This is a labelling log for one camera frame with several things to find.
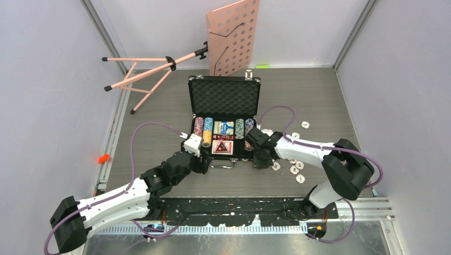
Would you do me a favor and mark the blue playing card deck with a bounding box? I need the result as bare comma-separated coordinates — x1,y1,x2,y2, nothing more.
213,121,235,135

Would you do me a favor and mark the red white chip stack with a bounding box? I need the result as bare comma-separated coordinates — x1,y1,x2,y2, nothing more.
193,117,204,137

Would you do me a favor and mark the white poker chip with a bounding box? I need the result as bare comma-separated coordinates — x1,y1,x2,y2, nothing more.
301,121,310,129
291,132,300,139

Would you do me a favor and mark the black poker set case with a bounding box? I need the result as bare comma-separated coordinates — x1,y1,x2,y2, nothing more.
188,75,261,161

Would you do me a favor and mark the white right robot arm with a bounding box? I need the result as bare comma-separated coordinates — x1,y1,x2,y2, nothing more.
245,127,375,218

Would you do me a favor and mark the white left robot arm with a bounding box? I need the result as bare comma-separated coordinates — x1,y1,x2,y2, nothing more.
49,151,212,253

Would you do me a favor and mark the red playing card deck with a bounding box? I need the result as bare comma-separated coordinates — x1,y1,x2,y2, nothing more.
212,140,233,155

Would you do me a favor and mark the blue red chip stack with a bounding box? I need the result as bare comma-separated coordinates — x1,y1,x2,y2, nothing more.
244,118,255,151

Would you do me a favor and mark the blue yellow chip stack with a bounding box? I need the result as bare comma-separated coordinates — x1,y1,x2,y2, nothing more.
202,117,214,148

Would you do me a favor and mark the green white chip stack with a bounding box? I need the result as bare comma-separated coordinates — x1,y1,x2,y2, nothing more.
235,118,245,139

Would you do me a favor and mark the orange clip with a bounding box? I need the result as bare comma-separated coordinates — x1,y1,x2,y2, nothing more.
97,154,110,164

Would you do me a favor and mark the green tape piece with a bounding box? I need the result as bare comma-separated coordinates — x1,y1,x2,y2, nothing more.
255,65,271,69

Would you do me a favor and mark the pink music stand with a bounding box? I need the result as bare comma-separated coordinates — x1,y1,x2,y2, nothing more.
102,1,260,114

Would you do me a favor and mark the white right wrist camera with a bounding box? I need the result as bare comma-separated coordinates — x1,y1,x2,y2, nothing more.
261,129,274,137

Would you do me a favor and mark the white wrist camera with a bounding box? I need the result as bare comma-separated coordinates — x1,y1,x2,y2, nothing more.
180,132,203,157
261,129,274,137

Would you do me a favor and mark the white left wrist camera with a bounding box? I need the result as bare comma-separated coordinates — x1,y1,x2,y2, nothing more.
180,132,203,157

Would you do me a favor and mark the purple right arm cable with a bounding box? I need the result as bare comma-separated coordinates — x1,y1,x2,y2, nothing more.
257,105,384,244

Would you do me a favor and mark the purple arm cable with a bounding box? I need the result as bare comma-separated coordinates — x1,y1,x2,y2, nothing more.
44,122,189,255
257,105,384,244

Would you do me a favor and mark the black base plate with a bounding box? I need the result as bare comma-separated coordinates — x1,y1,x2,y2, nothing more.
142,198,339,227

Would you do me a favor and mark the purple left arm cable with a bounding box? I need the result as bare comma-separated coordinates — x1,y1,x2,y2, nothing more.
44,122,189,255

